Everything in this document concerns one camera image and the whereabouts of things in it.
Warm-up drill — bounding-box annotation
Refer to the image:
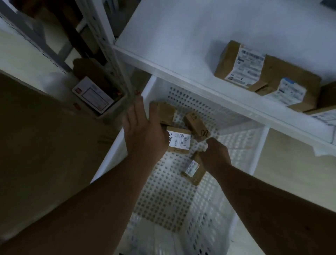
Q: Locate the person's right hand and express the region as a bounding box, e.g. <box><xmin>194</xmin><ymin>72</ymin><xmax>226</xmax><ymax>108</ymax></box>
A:
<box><xmin>198</xmin><ymin>137</ymin><xmax>232</xmax><ymax>177</ymax></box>

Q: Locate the person's left hand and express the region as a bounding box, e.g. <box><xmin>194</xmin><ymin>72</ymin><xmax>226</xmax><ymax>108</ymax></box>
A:
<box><xmin>123</xmin><ymin>95</ymin><xmax>170</xmax><ymax>165</ymax></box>

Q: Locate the small brown box white label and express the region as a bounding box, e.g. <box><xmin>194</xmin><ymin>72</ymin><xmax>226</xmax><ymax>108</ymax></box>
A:
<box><xmin>181</xmin><ymin>151</ymin><xmax>207</xmax><ymax>186</ymax></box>

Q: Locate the person's right forearm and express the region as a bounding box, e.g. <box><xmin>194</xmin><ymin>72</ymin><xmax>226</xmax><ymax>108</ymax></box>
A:
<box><xmin>210</xmin><ymin>163</ymin><xmax>336</xmax><ymax>255</ymax></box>

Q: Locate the person's left forearm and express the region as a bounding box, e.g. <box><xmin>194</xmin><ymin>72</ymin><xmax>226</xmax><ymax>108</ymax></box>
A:
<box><xmin>0</xmin><ymin>154</ymin><xmax>164</xmax><ymax>255</ymax></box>

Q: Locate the small plain brown cardboard box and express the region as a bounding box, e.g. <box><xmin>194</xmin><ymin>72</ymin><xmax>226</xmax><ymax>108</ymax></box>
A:
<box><xmin>157</xmin><ymin>102</ymin><xmax>176</xmax><ymax>125</ymax></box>

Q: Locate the brown box with rabbit drawing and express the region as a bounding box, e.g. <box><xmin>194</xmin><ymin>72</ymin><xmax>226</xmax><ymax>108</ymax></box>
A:
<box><xmin>183</xmin><ymin>111</ymin><xmax>211</xmax><ymax>142</ymax></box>

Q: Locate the brown box handwritten white label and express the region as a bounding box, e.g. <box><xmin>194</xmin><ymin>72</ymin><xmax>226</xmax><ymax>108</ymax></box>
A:
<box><xmin>166</xmin><ymin>126</ymin><xmax>192</xmax><ymax>154</ymax></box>

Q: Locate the white box with red label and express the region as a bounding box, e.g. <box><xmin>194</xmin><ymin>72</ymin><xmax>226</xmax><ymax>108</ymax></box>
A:
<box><xmin>72</xmin><ymin>76</ymin><xmax>115</xmax><ymax>115</ymax></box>

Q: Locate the white perforated plastic basket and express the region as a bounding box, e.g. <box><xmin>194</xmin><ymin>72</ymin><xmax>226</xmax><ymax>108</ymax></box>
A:
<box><xmin>90</xmin><ymin>76</ymin><xmax>270</xmax><ymax>255</ymax></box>

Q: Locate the dark brown cardboard box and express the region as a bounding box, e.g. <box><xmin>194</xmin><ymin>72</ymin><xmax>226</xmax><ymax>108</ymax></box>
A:
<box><xmin>72</xmin><ymin>57</ymin><xmax>112</xmax><ymax>91</ymax></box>

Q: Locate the white shelf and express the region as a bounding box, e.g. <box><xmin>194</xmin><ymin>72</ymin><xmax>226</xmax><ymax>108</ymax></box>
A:
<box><xmin>112</xmin><ymin>0</ymin><xmax>336</xmax><ymax>156</ymax></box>

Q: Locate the large brown parcel white label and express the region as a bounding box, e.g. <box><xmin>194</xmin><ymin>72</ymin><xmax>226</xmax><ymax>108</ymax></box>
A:
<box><xmin>214</xmin><ymin>40</ymin><xmax>269</xmax><ymax>92</ymax></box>

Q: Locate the brown parcel blue-edged label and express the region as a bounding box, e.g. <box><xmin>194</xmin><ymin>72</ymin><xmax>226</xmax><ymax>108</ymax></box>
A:
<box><xmin>256</xmin><ymin>56</ymin><xmax>322</xmax><ymax>112</ymax></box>

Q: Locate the brown parcel with label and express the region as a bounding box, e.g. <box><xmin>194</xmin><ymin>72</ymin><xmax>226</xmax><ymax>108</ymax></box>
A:
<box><xmin>305</xmin><ymin>81</ymin><xmax>336</xmax><ymax>127</ymax></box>

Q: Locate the grey metal rack beam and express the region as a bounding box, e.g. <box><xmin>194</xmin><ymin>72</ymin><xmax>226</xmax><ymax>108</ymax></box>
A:
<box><xmin>0</xmin><ymin>0</ymin><xmax>72</xmax><ymax>74</ymax></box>

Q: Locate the grey perforated metal rack post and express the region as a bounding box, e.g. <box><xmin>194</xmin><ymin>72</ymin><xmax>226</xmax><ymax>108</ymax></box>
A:
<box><xmin>76</xmin><ymin>0</ymin><xmax>137</xmax><ymax>124</ymax></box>

